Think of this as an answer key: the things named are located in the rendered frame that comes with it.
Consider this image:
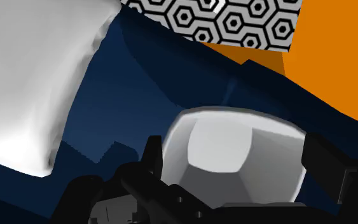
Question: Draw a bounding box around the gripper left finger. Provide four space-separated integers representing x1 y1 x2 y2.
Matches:
50 135 217 224

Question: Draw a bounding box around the dark blue sofa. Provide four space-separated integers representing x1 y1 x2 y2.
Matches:
0 4 358 224

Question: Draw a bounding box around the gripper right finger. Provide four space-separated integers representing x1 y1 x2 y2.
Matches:
301 132 358 224

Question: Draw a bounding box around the white pillow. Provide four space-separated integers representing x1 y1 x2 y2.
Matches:
0 0 122 178

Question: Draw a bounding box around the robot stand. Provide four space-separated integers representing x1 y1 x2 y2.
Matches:
120 0 303 53

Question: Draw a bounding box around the white bowl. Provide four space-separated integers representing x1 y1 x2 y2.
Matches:
162 106 307 209

